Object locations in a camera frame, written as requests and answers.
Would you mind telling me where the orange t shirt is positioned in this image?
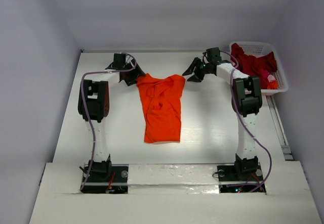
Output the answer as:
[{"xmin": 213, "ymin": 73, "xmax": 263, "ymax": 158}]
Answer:
[{"xmin": 136, "ymin": 73, "xmax": 185, "ymax": 144}]

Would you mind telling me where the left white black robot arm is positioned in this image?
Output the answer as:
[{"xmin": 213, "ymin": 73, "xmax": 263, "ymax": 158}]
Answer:
[{"xmin": 77, "ymin": 53, "xmax": 145, "ymax": 182}]

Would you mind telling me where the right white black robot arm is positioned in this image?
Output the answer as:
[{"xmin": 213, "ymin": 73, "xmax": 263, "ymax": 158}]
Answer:
[{"xmin": 182, "ymin": 47, "xmax": 262, "ymax": 182}]

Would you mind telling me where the dark red t shirt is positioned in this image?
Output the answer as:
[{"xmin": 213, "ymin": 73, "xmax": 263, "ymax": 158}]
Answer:
[{"xmin": 231, "ymin": 43, "xmax": 278, "ymax": 89}]

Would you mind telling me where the white plastic basket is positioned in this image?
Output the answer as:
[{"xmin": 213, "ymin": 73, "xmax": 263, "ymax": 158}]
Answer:
[{"xmin": 229, "ymin": 41, "xmax": 288, "ymax": 96}]

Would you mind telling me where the pink garment in basket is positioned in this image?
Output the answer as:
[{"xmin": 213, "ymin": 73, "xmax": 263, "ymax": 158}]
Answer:
[{"xmin": 260, "ymin": 68, "xmax": 275, "ymax": 83}]

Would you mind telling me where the small orange garment in basket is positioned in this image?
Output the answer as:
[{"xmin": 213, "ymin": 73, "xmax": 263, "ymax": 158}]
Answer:
[{"xmin": 267, "ymin": 80, "xmax": 279, "ymax": 90}]

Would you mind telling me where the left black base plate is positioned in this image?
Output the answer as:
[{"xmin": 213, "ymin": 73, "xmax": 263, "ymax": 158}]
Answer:
[{"xmin": 81, "ymin": 165, "xmax": 129, "ymax": 194}]

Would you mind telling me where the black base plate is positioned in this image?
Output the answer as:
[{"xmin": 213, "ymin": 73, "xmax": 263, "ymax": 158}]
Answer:
[
  {"xmin": 81, "ymin": 165, "xmax": 129, "ymax": 194},
  {"xmin": 213, "ymin": 165, "xmax": 266, "ymax": 194}
]

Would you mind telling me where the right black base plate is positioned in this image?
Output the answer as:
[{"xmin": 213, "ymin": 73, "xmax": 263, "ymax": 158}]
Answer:
[{"xmin": 213, "ymin": 165, "xmax": 266, "ymax": 194}]

